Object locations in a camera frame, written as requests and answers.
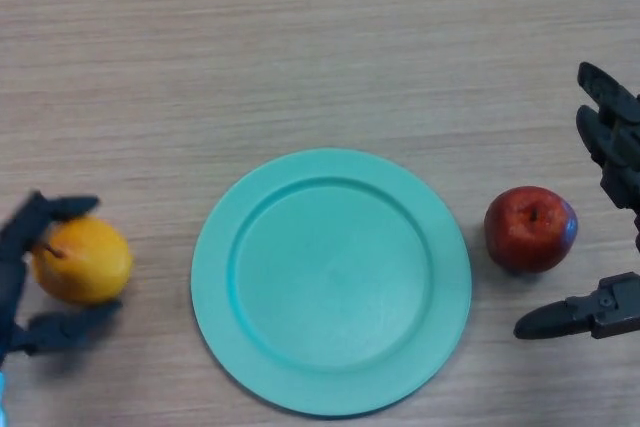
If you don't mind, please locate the green round plate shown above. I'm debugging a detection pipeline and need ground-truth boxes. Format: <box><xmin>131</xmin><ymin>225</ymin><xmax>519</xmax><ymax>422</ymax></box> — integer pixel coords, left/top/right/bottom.
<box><xmin>190</xmin><ymin>148</ymin><xmax>473</xmax><ymax>418</ymax></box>

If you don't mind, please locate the yellow pear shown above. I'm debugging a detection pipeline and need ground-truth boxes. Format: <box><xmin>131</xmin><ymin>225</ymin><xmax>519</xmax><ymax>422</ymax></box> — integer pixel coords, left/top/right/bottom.
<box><xmin>30</xmin><ymin>216</ymin><xmax>134</xmax><ymax>304</ymax></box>

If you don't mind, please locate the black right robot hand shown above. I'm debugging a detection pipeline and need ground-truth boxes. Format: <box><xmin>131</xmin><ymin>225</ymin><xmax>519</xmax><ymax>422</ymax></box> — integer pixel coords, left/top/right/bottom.
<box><xmin>513</xmin><ymin>61</ymin><xmax>640</xmax><ymax>342</ymax></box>

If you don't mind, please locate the red apple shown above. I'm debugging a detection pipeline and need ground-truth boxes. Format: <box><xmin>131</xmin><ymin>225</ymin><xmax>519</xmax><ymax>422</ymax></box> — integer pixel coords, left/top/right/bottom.
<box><xmin>483</xmin><ymin>185</ymin><xmax>580</xmax><ymax>274</ymax></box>

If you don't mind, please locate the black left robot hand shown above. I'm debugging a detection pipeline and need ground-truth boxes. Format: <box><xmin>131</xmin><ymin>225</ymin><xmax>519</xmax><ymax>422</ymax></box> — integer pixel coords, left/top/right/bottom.
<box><xmin>0</xmin><ymin>190</ymin><xmax>124</xmax><ymax>373</ymax></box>

